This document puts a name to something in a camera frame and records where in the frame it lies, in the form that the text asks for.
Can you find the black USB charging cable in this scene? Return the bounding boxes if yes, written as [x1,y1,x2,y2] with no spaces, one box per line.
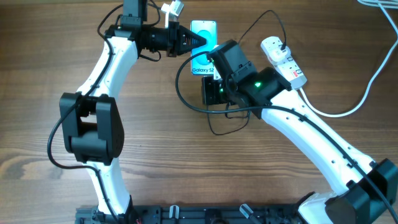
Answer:
[206,9,288,136]

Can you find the white power strip cord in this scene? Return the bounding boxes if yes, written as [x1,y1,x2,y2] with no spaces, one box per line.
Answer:
[298,2,398,118]

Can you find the black right camera cable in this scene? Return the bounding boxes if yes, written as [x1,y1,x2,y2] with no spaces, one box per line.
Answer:
[175,51,398,223]

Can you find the white USB charger plug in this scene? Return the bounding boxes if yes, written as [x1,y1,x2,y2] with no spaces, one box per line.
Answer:
[269,47,291,64]

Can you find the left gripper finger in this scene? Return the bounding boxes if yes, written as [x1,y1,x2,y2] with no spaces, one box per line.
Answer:
[178,40,207,55]
[179,26,207,44]

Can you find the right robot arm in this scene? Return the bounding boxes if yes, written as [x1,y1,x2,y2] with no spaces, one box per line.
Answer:
[203,36,397,223]

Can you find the white cables at corner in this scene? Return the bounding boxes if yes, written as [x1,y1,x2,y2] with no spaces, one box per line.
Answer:
[356,0,398,9]

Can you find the black camera cable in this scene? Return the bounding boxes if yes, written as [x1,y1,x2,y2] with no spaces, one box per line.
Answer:
[46,0,162,223]
[175,51,398,223]

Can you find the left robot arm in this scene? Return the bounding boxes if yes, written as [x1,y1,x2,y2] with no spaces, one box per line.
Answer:
[55,1,206,223]

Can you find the white power strip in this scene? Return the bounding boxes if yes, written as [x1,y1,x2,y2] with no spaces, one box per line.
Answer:
[261,36,307,90]

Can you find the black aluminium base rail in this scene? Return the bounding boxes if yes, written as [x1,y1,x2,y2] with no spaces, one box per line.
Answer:
[75,203,302,224]

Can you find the cyan screen Galaxy smartphone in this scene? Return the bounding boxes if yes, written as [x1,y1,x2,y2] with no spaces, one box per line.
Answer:
[190,20,217,75]

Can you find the black left camera cable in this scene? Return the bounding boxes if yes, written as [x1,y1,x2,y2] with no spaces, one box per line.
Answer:
[46,0,162,223]

